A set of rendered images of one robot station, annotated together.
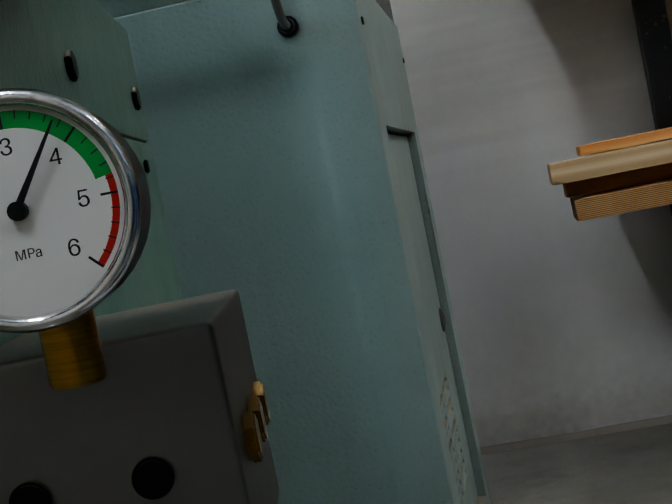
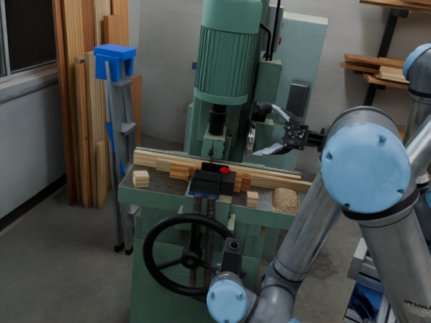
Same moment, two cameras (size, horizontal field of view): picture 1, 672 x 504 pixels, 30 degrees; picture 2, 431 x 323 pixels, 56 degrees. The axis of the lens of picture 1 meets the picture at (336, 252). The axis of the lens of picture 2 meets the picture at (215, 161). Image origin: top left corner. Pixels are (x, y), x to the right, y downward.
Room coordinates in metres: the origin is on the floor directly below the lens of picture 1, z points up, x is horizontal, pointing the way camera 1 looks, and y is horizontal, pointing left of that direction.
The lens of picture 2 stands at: (-0.74, 0.26, 1.56)
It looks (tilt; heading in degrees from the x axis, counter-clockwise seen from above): 25 degrees down; 3
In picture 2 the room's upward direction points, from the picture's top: 8 degrees clockwise
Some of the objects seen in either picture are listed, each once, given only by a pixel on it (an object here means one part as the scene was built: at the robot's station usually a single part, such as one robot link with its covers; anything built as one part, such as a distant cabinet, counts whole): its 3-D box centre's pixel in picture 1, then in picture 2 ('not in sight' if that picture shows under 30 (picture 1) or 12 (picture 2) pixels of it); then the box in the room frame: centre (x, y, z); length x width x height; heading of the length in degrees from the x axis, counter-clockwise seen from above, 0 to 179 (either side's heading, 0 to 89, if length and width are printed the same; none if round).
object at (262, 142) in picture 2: not in sight; (259, 135); (0.74, 0.18, 1.02); 0.09 x 0.07 x 0.12; 90
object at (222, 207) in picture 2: not in sight; (208, 201); (0.36, 0.32, 0.92); 0.15 x 0.13 x 0.09; 90
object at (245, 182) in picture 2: not in sight; (219, 179); (0.49, 0.30, 0.93); 0.22 x 0.02 x 0.05; 90
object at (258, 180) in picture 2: not in sight; (239, 177); (0.55, 0.23, 0.92); 0.60 x 0.02 x 0.04; 90
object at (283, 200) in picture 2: not in sight; (285, 197); (0.46, 0.07, 0.92); 0.14 x 0.09 x 0.04; 0
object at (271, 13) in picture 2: not in sight; (272, 28); (0.87, 0.20, 1.40); 0.10 x 0.06 x 0.16; 0
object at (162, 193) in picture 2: not in sight; (210, 200); (0.44, 0.32, 0.87); 0.61 x 0.30 x 0.06; 90
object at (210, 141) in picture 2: not in sight; (215, 143); (0.57, 0.34, 1.03); 0.14 x 0.07 x 0.09; 0
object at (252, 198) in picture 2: not in sight; (252, 198); (0.41, 0.18, 0.92); 0.04 x 0.04 x 0.03; 6
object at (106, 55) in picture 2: not in sight; (122, 154); (1.28, 0.89, 0.58); 0.27 x 0.25 x 1.16; 82
